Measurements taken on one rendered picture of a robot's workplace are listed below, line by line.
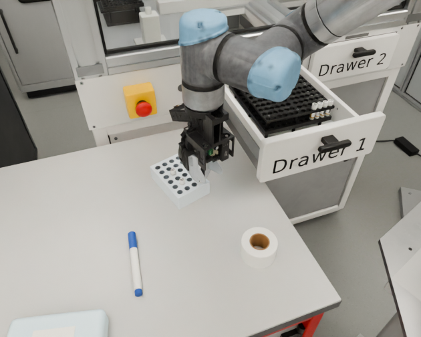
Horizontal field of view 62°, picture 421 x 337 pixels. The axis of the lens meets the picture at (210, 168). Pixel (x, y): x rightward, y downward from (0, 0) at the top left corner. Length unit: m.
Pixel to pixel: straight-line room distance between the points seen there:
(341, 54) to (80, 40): 0.71
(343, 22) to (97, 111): 0.62
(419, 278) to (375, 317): 0.84
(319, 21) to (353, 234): 1.35
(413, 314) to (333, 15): 0.52
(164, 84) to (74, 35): 0.24
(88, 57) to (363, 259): 1.38
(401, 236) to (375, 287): 0.86
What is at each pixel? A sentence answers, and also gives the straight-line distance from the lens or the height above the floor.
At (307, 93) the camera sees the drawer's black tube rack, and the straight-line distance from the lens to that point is 0.92.
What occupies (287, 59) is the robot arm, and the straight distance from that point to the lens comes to 0.51.
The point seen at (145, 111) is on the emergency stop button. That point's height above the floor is 0.87.
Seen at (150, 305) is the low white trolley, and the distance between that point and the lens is 0.68.
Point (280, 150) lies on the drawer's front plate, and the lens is 0.73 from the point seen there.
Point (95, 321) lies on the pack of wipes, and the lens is 0.64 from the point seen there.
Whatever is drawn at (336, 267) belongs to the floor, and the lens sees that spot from 1.68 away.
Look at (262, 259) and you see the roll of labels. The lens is 0.68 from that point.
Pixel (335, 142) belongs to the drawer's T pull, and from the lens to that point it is 0.76.
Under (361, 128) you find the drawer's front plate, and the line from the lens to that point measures 0.82.
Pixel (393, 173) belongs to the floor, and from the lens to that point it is 2.19.
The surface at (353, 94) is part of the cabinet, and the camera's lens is 1.32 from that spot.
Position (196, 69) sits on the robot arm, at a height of 1.10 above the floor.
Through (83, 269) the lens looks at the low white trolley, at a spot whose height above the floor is 0.76.
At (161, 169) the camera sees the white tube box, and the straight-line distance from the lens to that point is 0.83.
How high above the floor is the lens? 1.37
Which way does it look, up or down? 44 degrees down
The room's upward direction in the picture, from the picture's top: straight up
